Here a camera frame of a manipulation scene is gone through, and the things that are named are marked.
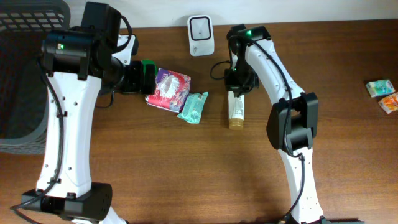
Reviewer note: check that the white barcode scanner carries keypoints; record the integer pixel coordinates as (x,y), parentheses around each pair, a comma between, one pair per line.
(201,36)

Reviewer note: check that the white floral tube gold cap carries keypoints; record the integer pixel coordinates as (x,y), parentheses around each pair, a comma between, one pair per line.
(235,111)

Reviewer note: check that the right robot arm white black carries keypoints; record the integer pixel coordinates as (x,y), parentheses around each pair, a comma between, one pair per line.
(293,120)

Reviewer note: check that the grey plastic basket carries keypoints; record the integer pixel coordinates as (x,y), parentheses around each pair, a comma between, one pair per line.
(24,100)

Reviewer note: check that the teal small tissue box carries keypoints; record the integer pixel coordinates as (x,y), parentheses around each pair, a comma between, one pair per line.
(380,88)

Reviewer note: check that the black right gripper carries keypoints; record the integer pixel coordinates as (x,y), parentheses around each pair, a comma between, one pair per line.
(239,89)

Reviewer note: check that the green lidded jar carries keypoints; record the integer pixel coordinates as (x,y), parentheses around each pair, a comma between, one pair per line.
(148,77)

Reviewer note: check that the red purple snack packet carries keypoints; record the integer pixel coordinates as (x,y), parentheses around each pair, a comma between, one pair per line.
(171,90)

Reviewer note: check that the teal wet wipes packet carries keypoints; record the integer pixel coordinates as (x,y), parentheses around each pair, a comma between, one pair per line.
(193,107)

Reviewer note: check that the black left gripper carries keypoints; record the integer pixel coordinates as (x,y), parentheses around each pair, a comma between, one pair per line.
(134,84)

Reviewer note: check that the orange small tissue box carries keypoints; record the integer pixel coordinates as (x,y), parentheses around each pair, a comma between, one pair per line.
(389,103)

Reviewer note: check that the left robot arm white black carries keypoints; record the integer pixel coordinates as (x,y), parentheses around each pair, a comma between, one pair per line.
(77,65)

